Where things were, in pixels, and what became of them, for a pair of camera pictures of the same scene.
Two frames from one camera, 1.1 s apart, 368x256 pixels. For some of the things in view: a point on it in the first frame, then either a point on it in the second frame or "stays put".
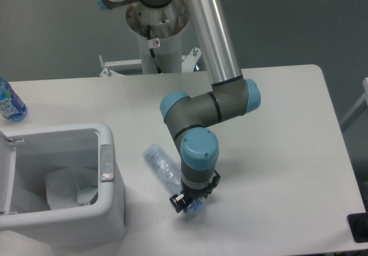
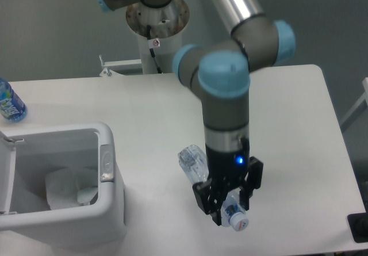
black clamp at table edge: (358, 223) stays put
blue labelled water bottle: (12, 107) stays put
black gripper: (190, 194) -> (226, 171)
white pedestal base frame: (131, 67) stays put
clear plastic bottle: (168, 172) -> (194, 163)
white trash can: (27, 153) stays put
